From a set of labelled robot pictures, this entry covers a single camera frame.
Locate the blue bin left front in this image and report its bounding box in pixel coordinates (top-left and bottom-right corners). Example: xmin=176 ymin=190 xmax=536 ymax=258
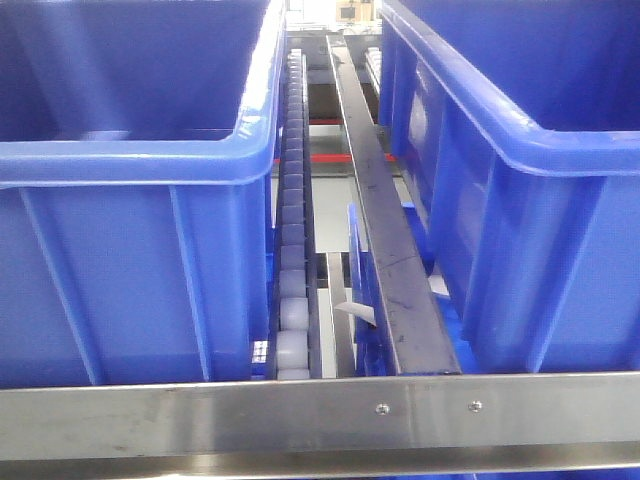
xmin=1 ymin=1 xmax=286 ymax=388

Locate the dark steel divider rail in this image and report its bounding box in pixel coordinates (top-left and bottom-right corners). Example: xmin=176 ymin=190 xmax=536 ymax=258
xmin=327 ymin=35 xmax=462 ymax=375

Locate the blue bin middle front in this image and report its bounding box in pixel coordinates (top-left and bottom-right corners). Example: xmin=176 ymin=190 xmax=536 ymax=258
xmin=380 ymin=1 xmax=639 ymax=373

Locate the blue bin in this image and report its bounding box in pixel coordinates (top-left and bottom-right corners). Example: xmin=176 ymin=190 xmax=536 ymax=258
xmin=1 ymin=1 xmax=286 ymax=388
xmin=380 ymin=1 xmax=639 ymax=373

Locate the right steel shelf rack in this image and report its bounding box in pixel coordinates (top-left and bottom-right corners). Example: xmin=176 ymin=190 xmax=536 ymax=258
xmin=1 ymin=372 xmax=639 ymax=479

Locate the white roller conveyor track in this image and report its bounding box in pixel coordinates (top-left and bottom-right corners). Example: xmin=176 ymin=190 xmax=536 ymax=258
xmin=269 ymin=49 xmax=322 ymax=380

